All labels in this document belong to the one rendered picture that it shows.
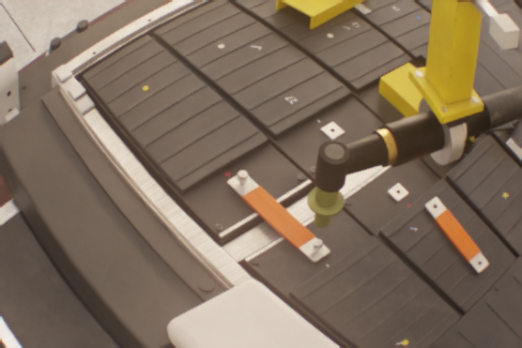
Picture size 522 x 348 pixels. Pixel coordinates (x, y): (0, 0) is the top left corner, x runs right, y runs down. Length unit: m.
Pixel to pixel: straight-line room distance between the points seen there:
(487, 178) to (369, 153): 0.29
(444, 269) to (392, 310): 0.10
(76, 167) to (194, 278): 0.21
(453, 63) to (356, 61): 0.41
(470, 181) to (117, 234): 0.50
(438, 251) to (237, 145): 0.30
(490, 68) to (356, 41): 0.25
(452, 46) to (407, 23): 0.51
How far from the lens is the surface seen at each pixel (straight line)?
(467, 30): 1.04
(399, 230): 1.25
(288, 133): 1.34
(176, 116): 1.34
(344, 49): 1.46
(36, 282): 1.19
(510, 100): 1.24
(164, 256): 1.07
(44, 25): 3.18
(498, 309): 1.20
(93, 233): 1.09
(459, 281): 1.21
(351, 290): 1.18
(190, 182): 1.27
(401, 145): 1.12
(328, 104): 1.37
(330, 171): 1.09
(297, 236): 1.23
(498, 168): 1.37
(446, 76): 1.08
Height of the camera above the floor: 1.96
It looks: 48 degrees down
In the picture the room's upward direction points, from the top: 6 degrees clockwise
